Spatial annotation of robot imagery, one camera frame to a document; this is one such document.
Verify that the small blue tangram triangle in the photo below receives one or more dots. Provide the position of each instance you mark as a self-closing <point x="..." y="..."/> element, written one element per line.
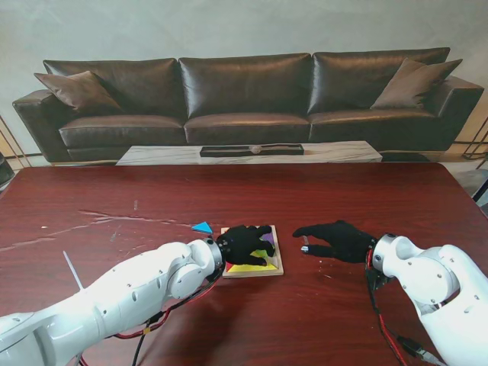
<point x="202" y="228"/>

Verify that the large yellow tangram triangle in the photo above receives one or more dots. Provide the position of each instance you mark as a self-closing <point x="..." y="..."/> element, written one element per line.
<point x="244" y="268"/>

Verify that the marble coffee table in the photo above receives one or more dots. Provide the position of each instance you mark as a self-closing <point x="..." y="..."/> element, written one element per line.
<point x="160" y="154"/>

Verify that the dark brown leather sofa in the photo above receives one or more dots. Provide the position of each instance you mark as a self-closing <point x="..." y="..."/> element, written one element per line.
<point x="244" y="91"/>

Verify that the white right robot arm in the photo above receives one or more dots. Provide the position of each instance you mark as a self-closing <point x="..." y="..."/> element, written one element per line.
<point x="442" y="282"/>

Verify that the purple tangram triangle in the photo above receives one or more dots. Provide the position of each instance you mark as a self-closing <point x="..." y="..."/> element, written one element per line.
<point x="268" y="237"/>

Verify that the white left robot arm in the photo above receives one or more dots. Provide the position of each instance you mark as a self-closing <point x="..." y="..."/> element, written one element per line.
<point x="114" y="297"/>

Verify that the thin metal side table frame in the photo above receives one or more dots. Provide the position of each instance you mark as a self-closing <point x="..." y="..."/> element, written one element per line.
<point x="474" y="143"/>
<point x="15" y="148"/>

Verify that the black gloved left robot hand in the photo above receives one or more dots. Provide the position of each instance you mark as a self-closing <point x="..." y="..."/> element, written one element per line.
<point x="244" y="246"/>

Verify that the square wooden puzzle tray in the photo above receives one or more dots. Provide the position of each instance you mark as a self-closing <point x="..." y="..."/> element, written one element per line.
<point x="280" y="263"/>

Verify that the long black decorative tray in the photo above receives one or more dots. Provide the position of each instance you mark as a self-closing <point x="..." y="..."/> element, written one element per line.
<point x="228" y="151"/>

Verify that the clear glass ball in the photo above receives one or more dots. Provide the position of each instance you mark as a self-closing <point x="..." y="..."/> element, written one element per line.
<point x="255" y="149"/>

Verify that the green tangram square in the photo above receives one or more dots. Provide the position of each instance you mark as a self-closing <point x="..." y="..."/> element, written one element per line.
<point x="259" y="253"/>

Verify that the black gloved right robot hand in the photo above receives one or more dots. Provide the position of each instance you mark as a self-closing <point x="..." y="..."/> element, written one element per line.
<point x="343" y="242"/>

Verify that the brown sofa cushion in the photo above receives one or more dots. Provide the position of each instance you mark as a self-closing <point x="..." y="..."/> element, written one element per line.
<point x="80" y="93"/>
<point x="415" y="85"/>

